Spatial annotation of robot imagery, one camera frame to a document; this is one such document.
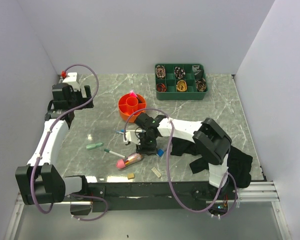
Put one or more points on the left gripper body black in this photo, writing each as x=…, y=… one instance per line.
x=76, y=98

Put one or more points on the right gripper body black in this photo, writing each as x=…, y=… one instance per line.
x=146, y=142

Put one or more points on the orange round organizer container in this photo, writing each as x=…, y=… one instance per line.
x=129, y=104

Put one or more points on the pink cap black highlighter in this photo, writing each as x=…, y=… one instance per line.
x=136, y=96

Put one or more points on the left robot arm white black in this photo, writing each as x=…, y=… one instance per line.
x=39, y=181

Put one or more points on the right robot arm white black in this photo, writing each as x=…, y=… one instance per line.
x=205, y=138

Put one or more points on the blue white pen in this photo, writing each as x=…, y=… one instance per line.
x=133, y=130

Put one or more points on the clear pencil case pink cap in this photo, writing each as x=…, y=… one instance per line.
x=129, y=160

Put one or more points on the white eraser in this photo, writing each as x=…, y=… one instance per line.
x=156, y=172

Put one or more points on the mint green correction tube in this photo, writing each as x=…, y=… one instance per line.
x=94, y=145

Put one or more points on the green cap white pen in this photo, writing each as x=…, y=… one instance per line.
x=114, y=153

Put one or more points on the small tan eraser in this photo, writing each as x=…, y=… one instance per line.
x=130, y=176

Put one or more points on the green compartment tray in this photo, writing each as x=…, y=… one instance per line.
x=180, y=81

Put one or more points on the black base beam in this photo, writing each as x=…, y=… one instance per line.
x=153, y=195

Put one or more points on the black cloth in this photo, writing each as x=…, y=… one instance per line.
x=239, y=163

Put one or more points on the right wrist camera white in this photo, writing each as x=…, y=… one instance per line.
x=131, y=137

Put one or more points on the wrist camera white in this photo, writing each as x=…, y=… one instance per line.
x=131, y=137
x=71, y=79

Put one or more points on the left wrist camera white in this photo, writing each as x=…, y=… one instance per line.
x=71, y=79

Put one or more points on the aluminium rail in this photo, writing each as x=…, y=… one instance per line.
x=257, y=191

